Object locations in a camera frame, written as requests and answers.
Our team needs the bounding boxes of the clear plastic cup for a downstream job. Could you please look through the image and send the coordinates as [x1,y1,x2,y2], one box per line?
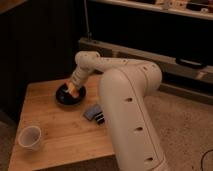
[18,125,42,151]

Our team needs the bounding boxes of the black striped block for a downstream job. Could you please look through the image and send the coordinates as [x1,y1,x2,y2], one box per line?
[95,113,105,124]

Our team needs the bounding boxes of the orange pepper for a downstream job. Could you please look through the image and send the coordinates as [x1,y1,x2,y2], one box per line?
[68,83,75,94]

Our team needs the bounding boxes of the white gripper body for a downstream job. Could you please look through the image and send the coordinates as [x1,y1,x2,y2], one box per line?
[65,73,87,98]

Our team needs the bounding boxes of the thin metal pole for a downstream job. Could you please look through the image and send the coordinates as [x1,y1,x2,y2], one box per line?
[83,0,92,41]

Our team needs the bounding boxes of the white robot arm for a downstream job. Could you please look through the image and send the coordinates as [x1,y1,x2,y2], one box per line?
[68,51,169,171]

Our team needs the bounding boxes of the black ceramic bowl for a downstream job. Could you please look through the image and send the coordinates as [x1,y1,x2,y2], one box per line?
[55,84,86,105]

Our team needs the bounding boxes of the long grey baseboard shelf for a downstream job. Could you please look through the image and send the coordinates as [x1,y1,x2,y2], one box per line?
[78,38,213,84]

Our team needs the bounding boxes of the black handle strap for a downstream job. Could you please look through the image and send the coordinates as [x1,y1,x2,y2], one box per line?
[175,57,205,70]

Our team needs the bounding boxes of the wooden folding table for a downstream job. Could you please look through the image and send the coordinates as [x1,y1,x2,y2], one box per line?
[8,75,113,171]

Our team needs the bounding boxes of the upper wooden shelf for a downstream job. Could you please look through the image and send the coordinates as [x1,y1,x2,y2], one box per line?
[91,0,213,21]

